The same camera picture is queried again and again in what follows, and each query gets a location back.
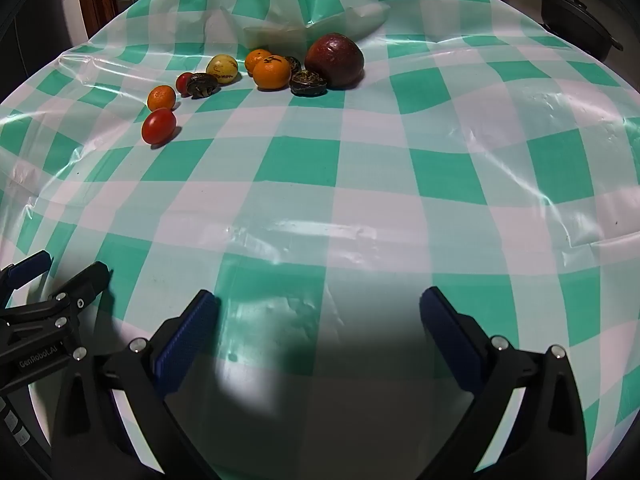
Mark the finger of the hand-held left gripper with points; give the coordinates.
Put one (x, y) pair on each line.
(27, 266)
(82, 287)

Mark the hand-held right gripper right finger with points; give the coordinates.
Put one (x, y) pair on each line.
(450, 340)

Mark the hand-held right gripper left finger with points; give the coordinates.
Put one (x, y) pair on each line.
(185, 345)

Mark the red oval tomato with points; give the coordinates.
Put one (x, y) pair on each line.
(158, 126)

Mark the small round orange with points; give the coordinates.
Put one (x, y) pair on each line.
(161, 98)

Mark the dark water chestnut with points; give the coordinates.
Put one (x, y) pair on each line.
(308, 84)
(202, 85)
(293, 64)

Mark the yellow round fruit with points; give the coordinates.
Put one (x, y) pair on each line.
(222, 67)

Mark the green white checked tablecloth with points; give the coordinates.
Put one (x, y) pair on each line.
(300, 210)

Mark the small dark red cherry tomato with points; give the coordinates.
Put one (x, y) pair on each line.
(182, 81)

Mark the large mandarin orange with stem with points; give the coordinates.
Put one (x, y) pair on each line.
(271, 74)

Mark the large dark red fruit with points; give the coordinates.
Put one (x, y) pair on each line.
(334, 60)

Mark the black cast iron pot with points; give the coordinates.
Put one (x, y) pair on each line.
(575, 20)

